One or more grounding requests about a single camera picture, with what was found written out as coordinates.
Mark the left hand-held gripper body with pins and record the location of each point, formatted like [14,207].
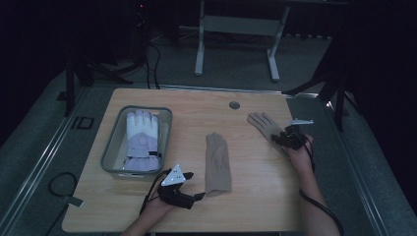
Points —
[173,193]

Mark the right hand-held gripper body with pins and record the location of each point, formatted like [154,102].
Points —
[295,136]

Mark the beige knit glove with button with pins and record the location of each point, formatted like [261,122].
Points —
[262,123]

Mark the plain beige knit glove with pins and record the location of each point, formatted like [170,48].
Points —
[217,164]

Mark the purple white ski glove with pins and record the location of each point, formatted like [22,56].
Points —
[141,137]

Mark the grey plastic basin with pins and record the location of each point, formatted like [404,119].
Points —
[113,147]

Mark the person's left hand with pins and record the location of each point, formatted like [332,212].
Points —
[159,206]

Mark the person's right hand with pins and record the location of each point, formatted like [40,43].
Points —
[300,155]

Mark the grey table grommet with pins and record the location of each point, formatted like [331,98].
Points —
[234,105]

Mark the black stand with slanted legs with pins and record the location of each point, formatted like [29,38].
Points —
[334,82]

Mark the grey flat tag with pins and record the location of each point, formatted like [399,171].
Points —
[72,201]

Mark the black tripod stand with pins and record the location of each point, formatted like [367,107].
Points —
[82,70]

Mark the dark equipment with red light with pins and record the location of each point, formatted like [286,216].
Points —
[141,29]

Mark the black floor bracket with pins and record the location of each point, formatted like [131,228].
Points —
[82,122]

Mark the white metal desk frame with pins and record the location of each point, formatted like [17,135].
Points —
[241,25]

